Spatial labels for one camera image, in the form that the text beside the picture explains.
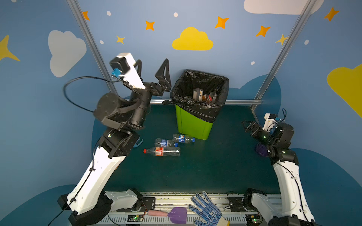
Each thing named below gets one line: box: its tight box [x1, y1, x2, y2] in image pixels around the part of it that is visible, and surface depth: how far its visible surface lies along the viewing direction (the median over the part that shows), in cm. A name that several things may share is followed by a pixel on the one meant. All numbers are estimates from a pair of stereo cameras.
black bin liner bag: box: [170, 69, 230, 123], surface depth 84 cm
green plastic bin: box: [175, 104, 214, 141], surface depth 89 cm
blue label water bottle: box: [154, 137, 174, 148], surface depth 97 cm
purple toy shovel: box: [147, 206, 188, 225], surface depth 72 cm
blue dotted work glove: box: [187, 190, 231, 226], surface depth 73 cm
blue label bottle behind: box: [172, 133, 196, 144], surface depth 99 cm
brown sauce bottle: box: [202, 93, 209, 102], surface depth 98 cm
